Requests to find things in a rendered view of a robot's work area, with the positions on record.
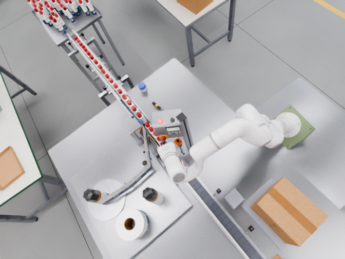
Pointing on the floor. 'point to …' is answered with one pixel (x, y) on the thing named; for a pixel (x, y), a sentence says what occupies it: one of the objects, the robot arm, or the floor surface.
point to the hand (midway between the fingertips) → (164, 143)
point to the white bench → (11, 134)
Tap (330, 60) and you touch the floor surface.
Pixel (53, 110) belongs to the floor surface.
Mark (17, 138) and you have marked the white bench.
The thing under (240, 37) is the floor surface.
